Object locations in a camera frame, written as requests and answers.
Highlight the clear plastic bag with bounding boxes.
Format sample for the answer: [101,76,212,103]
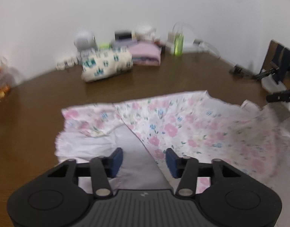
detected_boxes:
[0,57,26,87]

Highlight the cream folded cloth teal print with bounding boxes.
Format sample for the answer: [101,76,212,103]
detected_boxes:
[81,48,133,83]

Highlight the small white jars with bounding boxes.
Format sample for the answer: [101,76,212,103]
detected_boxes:
[56,56,79,71]

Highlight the black box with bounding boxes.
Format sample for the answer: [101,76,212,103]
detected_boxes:
[115,30,133,42]

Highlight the brown wooden chair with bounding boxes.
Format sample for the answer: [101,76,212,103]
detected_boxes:
[261,40,290,88]

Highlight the green liquid bottle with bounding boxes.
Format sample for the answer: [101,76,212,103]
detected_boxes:
[172,22,195,56]

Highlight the pink floral garment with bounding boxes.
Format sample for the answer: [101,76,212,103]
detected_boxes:
[55,90,290,227]

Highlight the white cable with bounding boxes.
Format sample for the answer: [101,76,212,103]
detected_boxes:
[193,39,238,67]

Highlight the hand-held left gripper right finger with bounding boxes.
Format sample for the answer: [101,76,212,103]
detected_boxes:
[166,148,251,197]

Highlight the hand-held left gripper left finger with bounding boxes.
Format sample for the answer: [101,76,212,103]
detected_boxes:
[40,147,124,198]

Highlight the lavender folded cloth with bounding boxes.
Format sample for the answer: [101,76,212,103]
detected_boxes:
[112,39,138,49]

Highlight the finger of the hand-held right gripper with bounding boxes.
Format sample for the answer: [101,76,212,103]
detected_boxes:
[266,90,290,103]

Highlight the white round toy robot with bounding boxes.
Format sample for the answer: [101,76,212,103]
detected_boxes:
[73,30,98,62]

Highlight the pink folded clothes stack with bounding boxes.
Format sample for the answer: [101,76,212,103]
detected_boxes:
[129,41,162,66]

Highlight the black tripod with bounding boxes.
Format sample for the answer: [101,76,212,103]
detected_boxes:
[229,63,281,81]

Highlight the white plastic bag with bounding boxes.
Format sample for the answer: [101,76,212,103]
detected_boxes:
[261,77,290,113]

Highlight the grey cloth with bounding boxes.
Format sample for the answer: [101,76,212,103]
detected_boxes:
[109,124,171,191]

